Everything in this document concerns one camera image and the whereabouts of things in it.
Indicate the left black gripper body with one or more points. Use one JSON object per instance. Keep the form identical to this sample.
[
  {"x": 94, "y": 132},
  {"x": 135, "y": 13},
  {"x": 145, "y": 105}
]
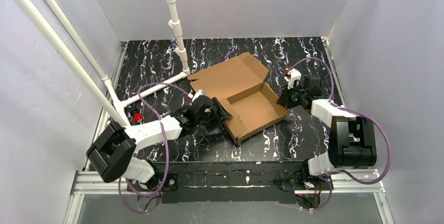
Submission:
[{"x": 224, "y": 114}]

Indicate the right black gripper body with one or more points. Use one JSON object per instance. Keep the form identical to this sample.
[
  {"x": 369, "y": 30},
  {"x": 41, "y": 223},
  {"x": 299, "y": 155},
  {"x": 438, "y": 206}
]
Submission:
[{"x": 289, "y": 97}]

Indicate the brown cardboard box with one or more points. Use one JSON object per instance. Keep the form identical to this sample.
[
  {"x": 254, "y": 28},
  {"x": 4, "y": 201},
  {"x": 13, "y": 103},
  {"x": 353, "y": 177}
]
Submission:
[{"x": 239, "y": 85}]

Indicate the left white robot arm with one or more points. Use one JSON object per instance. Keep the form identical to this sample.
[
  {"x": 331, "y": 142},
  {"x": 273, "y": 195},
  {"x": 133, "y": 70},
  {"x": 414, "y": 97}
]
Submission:
[{"x": 112, "y": 153}]

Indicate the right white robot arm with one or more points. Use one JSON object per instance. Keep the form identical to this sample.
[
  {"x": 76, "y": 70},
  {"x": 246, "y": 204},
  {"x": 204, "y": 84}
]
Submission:
[{"x": 351, "y": 139}]

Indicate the red emergency stop button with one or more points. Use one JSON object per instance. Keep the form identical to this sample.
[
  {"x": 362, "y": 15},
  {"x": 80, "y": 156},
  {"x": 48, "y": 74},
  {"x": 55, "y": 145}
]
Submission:
[{"x": 138, "y": 118}]

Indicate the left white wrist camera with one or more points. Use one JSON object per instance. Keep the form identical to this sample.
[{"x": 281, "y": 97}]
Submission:
[{"x": 197, "y": 94}]

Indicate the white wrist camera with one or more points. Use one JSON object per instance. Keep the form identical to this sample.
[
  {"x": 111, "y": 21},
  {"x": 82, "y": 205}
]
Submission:
[
  {"x": 292, "y": 76},
  {"x": 197, "y": 94}
]

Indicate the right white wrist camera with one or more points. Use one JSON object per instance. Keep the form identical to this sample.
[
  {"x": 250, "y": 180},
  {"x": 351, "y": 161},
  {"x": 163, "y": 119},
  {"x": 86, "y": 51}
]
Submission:
[{"x": 292, "y": 76}]

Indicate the white pvc pipe frame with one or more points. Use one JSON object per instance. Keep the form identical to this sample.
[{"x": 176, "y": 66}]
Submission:
[{"x": 38, "y": 89}]

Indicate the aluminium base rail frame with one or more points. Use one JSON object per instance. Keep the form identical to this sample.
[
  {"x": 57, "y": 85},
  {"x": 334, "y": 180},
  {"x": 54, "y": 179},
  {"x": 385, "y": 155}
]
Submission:
[{"x": 223, "y": 182}]

